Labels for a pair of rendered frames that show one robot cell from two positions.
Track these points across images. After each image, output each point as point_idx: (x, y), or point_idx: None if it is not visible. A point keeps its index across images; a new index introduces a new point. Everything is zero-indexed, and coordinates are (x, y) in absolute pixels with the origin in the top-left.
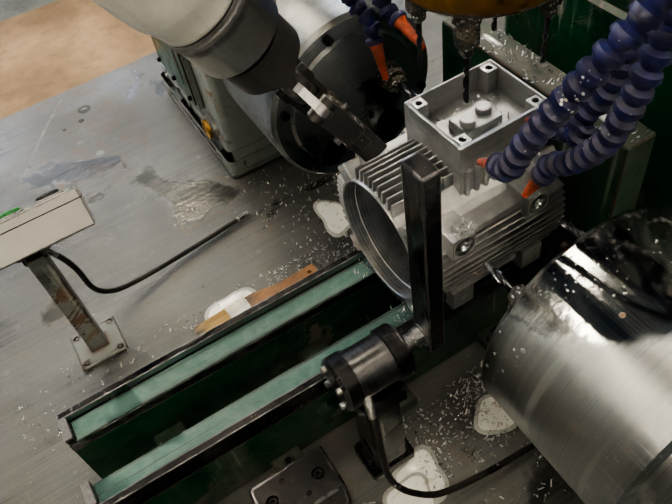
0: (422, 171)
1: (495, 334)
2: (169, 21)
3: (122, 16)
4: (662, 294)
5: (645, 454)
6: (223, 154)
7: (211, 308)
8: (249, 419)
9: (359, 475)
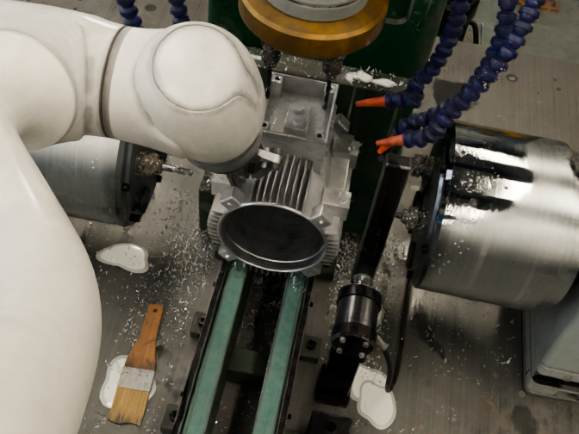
0: (404, 163)
1: (437, 242)
2: (252, 142)
3: (225, 155)
4: (513, 166)
5: (559, 250)
6: None
7: (103, 395)
8: (283, 424)
9: (333, 413)
